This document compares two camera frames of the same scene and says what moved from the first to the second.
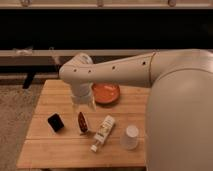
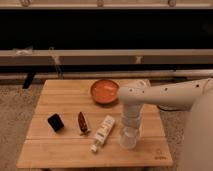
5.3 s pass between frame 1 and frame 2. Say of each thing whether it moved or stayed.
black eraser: stayed
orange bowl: stayed
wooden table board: stayed
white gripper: moved
